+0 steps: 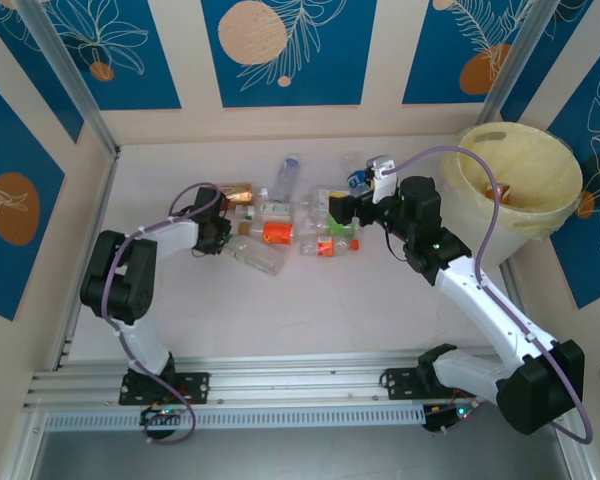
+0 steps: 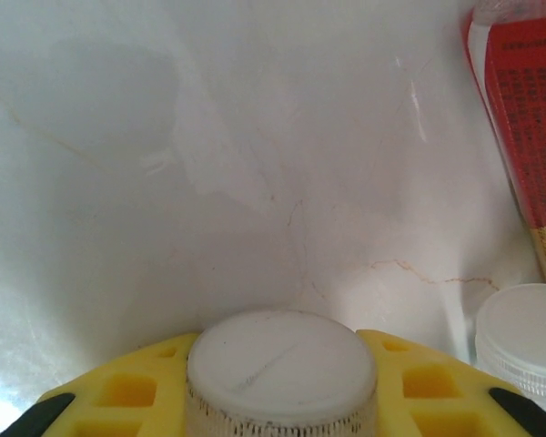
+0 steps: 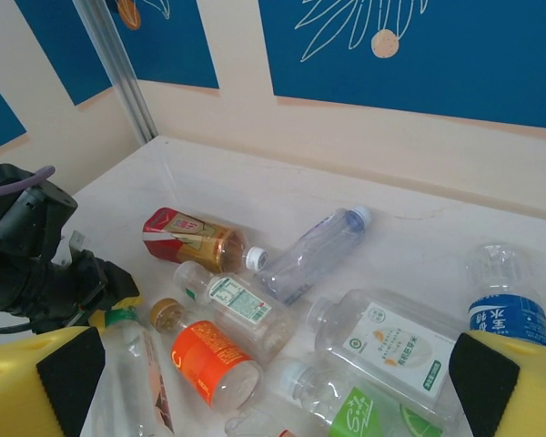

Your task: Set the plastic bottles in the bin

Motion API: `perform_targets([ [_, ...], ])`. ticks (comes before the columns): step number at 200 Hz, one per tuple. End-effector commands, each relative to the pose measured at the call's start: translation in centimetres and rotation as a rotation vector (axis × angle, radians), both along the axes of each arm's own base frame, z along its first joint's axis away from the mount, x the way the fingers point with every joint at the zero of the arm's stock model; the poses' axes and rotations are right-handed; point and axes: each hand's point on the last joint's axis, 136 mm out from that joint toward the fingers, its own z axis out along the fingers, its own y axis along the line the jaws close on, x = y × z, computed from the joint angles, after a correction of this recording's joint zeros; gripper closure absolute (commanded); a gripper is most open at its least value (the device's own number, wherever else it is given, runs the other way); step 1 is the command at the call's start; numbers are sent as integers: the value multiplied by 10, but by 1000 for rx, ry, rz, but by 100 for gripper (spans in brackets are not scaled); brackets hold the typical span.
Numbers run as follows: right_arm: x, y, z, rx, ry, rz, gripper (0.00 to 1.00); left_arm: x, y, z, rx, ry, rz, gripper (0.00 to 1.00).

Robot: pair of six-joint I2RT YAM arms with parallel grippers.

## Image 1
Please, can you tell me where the grey metal sheet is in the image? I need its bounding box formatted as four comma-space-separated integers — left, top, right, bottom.
29, 430, 571, 480

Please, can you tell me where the white green label bottle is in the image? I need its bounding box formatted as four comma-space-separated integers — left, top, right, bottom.
257, 187, 295, 220

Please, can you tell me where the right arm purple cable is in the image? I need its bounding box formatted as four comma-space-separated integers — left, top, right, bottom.
379, 145, 595, 445

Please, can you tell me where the cream plastic bin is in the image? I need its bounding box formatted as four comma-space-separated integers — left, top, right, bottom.
440, 122, 585, 266

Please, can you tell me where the long clear bottle green cap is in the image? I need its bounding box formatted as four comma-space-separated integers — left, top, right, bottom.
222, 234, 285, 278

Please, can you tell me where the aluminium frame post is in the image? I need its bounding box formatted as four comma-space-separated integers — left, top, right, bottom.
14, 0, 121, 159
474, 0, 551, 131

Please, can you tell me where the large blue label bottle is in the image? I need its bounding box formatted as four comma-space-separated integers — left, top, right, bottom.
340, 152, 376, 199

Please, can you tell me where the orange label bottle brown cap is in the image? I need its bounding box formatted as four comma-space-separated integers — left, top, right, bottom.
237, 221, 295, 246

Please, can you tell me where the white slotted cable duct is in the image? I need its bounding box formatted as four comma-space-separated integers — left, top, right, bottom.
43, 404, 426, 432

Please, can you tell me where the red and gold carton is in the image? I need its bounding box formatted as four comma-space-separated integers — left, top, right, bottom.
224, 182, 255, 206

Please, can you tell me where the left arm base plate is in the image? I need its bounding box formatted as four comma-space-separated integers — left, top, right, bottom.
118, 372, 211, 406

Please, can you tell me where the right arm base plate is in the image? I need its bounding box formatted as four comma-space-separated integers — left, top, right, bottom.
379, 367, 479, 401

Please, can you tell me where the square bottle white label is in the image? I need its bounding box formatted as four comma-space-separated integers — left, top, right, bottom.
299, 184, 354, 217

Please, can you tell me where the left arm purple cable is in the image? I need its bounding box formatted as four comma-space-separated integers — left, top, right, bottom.
101, 182, 226, 445

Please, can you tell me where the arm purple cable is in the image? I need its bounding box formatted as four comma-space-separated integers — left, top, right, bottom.
101, 182, 226, 445
379, 145, 595, 445

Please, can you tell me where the clear bottle blue cap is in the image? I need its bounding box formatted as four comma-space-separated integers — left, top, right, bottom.
269, 154, 301, 201

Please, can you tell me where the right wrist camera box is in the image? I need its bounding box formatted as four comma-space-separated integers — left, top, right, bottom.
364, 155, 397, 204

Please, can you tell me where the aluminium mounting rail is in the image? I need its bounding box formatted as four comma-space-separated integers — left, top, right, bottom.
22, 349, 576, 411

